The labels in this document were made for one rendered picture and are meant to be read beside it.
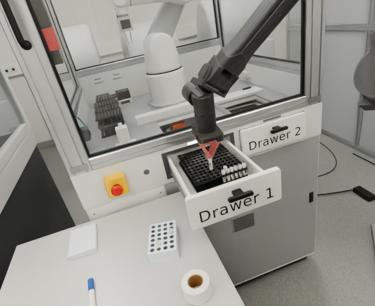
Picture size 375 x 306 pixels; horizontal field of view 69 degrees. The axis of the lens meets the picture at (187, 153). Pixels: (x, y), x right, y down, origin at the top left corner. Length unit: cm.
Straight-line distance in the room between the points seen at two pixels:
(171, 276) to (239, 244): 67
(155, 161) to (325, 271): 116
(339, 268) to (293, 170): 70
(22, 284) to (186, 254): 49
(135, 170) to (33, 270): 44
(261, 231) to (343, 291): 53
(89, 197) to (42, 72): 44
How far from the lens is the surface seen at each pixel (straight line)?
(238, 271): 154
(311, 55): 119
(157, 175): 104
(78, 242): 100
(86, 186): 104
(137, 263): 86
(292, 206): 143
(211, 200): 77
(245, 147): 111
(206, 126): 74
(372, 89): 39
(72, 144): 97
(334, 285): 174
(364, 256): 190
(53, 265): 100
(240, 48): 68
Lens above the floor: 137
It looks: 27 degrees down
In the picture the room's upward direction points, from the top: 12 degrees counter-clockwise
